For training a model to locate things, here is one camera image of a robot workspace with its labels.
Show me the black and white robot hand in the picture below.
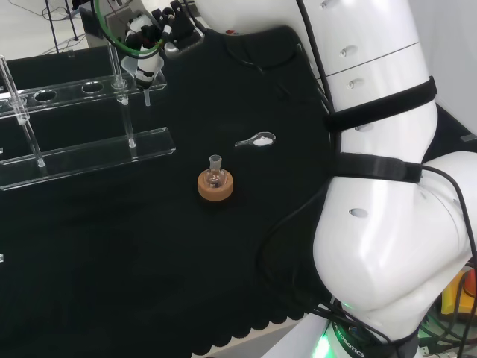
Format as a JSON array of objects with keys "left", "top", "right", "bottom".
[{"left": 124, "top": 1, "right": 206, "bottom": 91}]

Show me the translucent plastic funnel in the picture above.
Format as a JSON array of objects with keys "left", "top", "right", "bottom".
[{"left": 121, "top": 54, "right": 165, "bottom": 107}]

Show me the clear acrylic funnel stand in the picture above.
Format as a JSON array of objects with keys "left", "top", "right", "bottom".
[{"left": 0, "top": 40, "right": 177, "bottom": 192}]

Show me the glass weighing funnel with powder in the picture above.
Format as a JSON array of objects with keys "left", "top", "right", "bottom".
[{"left": 234, "top": 131, "right": 278, "bottom": 148}]

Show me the grey control cabinet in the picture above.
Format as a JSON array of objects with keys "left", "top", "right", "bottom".
[{"left": 79, "top": 6, "right": 132, "bottom": 50}]

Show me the black tripod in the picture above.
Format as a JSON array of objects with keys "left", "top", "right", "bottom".
[{"left": 42, "top": 0, "right": 82, "bottom": 54}]

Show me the small round-bottom glass flask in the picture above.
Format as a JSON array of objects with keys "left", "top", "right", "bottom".
[{"left": 206, "top": 154, "right": 227, "bottom": 189}]

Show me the black bench cloth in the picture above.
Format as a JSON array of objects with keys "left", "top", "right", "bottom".
[{"left": 0, "top": 25, "right": 477, "bottom": 357}]

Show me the yellow stop button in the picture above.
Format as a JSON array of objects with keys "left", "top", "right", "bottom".
[{"left": 440, "top": 268, "right": 477, "bottom": 318}]

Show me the green cable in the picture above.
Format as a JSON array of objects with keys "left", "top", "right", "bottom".
[{"left": 92, "top": 0, "right": 167, "bottom": 59}]

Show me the cork ring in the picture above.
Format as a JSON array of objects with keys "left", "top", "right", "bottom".
[{"left": 197, "top": 169, "right": 236, "bottom": 204}]

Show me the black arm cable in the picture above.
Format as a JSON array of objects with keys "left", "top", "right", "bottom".
[{"left": 256, "top": 0, "right": 393, "bottom": 352}]

